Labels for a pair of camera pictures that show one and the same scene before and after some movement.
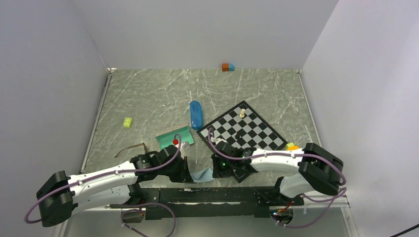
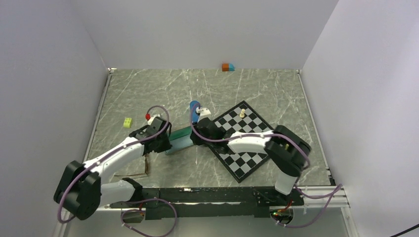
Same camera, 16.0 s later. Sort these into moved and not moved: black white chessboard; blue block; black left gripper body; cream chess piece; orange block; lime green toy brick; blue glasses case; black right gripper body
Moved: black right gripper body; black left gripper body
Not moved: cream chess piece; blue block; black white chessboard; orange block; lime green toy brick; blue glasses case
